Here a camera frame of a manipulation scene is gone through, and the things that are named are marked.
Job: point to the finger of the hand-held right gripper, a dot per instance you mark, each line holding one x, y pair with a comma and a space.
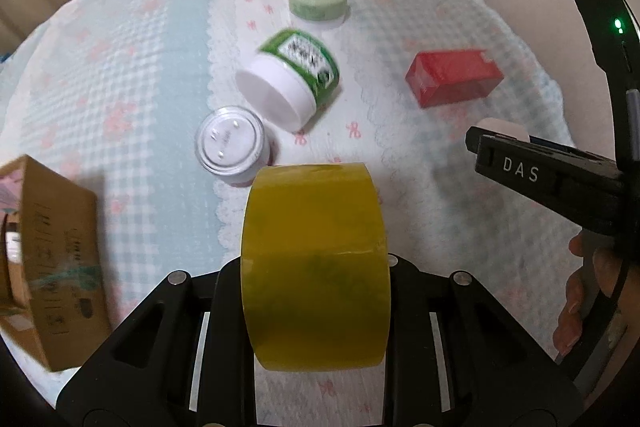
555, 144
530, 172

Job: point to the pastel checked floral blanket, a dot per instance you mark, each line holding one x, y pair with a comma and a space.
150, 107

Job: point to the yellow packing tape roll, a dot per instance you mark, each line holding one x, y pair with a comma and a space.
315, 264

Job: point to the brown cardboard box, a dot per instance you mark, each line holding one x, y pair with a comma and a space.
62, 257

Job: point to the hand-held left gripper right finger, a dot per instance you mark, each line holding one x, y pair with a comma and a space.
400, 302

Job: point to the red rectangular box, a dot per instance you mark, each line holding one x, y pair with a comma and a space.
452, 77

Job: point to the person's right hand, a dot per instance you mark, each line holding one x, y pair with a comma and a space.
575, 292

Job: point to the white labelled container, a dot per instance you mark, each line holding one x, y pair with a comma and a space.
9, 244

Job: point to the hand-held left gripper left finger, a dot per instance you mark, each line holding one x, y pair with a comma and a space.
226, 302

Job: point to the green jar with white lid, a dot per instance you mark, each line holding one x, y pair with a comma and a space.
290, 79

